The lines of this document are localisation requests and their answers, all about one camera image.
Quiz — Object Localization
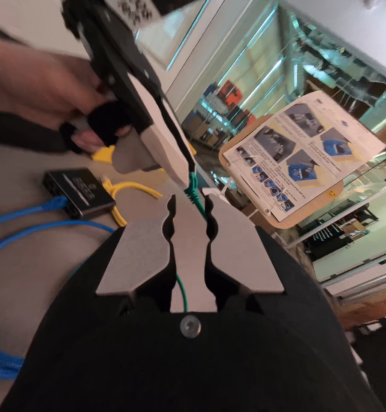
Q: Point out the printed instruction sheet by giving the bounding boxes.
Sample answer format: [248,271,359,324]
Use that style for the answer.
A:
[223,90,386,223]

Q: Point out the green ethernet cable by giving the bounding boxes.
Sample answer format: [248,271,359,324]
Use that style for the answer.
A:
[175,171,209,313]

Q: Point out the black network splitter box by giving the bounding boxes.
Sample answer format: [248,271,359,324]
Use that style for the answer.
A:
[42,168,116,219]

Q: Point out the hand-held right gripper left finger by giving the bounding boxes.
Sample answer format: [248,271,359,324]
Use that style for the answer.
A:
[95,194,177,312]

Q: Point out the instruction sheet on stand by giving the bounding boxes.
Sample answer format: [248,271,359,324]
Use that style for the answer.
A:
[219,90,386,230]

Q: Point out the storage shelf rack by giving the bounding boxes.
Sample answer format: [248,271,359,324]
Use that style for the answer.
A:
[180,80,258,148]

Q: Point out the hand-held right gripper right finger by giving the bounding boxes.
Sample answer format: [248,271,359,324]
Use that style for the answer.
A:
[202,188,285,310]

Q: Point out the yellow ethernet cable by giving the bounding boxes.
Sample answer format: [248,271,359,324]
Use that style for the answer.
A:
[101,175,164,227]

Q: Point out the blue ethernet cable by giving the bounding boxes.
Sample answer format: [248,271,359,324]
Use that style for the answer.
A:
[0,196,116,380]

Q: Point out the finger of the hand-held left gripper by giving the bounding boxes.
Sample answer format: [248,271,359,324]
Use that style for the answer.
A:
[128,72,197,190]
[113,129,162,175]

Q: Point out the person's left hand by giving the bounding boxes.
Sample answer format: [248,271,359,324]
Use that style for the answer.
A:
[26,48,132,152]

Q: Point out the yellow plastic bin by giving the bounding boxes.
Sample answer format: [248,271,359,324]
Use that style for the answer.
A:
[91,142,197,171]

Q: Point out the white sheet stand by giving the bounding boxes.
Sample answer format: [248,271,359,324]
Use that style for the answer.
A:
[212,178,238,206]

